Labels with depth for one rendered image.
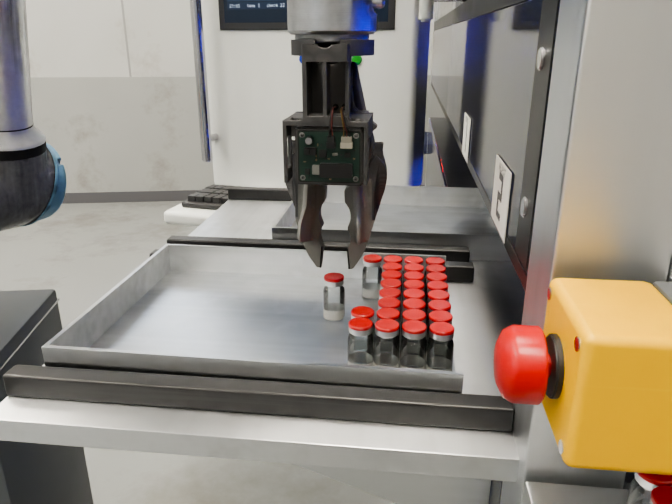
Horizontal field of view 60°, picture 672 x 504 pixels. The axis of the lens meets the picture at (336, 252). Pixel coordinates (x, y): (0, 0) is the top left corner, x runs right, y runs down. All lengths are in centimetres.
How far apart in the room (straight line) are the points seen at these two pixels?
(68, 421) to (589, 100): 42
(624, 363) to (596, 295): 5
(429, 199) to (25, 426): 72
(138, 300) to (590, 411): 50
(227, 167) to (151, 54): 307
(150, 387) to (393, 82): 97
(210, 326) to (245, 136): 89
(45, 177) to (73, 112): 373
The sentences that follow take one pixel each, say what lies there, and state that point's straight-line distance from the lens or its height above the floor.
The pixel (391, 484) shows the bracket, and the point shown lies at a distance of 57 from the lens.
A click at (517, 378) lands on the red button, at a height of 100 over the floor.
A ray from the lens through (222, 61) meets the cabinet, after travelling 144.
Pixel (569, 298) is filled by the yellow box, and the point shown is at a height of 103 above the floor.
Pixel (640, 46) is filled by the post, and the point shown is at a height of 115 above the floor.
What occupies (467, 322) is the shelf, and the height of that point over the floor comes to 88.
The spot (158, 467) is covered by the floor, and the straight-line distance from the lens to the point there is 186.
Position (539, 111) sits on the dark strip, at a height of 111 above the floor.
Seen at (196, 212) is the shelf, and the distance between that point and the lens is 129.
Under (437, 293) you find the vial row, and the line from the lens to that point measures 56.
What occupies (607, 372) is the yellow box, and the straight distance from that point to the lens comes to 29.
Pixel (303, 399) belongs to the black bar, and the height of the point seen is 90.
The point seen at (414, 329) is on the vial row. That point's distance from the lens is 49.
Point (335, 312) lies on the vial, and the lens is 60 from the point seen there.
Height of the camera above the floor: 115
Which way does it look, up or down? 20 degrees down
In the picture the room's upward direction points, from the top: straight up
